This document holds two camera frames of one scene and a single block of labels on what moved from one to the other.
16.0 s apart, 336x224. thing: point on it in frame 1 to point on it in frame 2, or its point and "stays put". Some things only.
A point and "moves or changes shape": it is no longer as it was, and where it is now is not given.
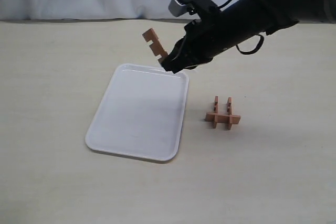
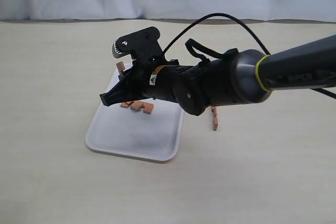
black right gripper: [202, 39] to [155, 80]
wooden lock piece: [229, 113] to [215, 118]
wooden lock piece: [216, 112] to [121, 67]
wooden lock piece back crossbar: [150, 34] moves or changes shape
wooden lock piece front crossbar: [222, 118] to [147, 108]
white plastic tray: [142, 113] stays put
